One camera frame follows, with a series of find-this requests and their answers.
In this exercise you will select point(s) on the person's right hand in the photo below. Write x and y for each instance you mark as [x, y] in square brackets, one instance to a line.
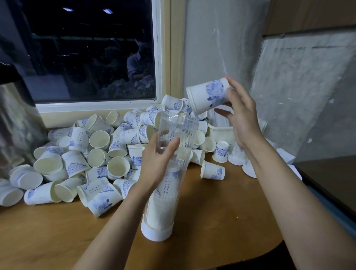
[242, 117]

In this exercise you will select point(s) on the person's left hand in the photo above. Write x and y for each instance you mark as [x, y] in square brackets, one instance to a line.
[156, 167]

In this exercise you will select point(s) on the nested stack of paper cups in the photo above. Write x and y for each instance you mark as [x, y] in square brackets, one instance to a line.
[162, 206]

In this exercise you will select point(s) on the single blue-printed paper cup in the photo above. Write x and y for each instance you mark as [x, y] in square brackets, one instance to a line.
[206, 95]

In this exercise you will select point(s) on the cup tube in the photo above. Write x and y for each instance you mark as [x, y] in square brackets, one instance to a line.
[178, 128]

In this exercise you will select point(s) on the pile of paper cups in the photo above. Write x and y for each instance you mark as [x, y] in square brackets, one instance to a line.
[72, 161]

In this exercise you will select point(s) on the person's left forearm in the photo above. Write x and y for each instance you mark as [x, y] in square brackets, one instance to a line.
[114, 233]

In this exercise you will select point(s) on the person's right forearm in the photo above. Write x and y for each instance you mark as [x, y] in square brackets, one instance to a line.
[306, 211]

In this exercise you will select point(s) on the translucent plastic box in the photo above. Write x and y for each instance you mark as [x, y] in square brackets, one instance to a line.
[221, 133]

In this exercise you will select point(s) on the clear plastic bag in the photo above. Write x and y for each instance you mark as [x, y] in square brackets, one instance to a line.
[300, 89]

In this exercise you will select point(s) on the dark wooden side counter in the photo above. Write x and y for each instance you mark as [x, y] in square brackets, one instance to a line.
[334, 178]

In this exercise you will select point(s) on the white framed window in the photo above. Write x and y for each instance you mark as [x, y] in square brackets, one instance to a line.
[89, 50]

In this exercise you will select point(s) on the stainless steel water dispenser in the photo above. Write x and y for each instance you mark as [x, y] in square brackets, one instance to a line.
[19, 122]

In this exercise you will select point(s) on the brown wooden wall cabinet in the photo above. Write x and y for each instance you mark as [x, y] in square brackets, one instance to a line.
[311, 14]

